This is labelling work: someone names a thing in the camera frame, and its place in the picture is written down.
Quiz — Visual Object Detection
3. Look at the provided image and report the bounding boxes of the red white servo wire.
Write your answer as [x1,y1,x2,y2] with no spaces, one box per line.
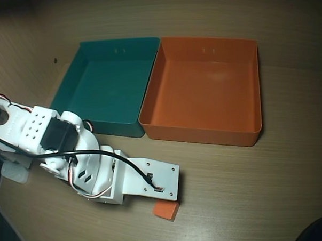
[67,154,117,202]

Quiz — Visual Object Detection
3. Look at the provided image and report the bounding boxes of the white robot base clamp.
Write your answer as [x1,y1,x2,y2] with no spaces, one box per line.
[1,158,30,184]

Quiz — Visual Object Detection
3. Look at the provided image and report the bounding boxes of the teal plastic box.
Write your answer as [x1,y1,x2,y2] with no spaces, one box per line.
[45,37,165,142]

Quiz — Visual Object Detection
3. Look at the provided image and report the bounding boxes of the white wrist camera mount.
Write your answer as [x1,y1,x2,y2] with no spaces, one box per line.
[119,152,183,204]

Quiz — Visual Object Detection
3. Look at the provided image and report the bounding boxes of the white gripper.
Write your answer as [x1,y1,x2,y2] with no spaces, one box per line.
[94,144,130,207]

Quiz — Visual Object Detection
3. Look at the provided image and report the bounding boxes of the orange cube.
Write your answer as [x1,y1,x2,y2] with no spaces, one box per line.
[152,199,181,222]

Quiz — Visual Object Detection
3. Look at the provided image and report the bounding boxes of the orange plastic box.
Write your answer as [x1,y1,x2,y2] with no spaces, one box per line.
[135,33,264,152]

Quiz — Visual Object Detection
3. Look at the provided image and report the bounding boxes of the black camera cable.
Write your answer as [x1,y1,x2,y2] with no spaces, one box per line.
[0,124,164,199]

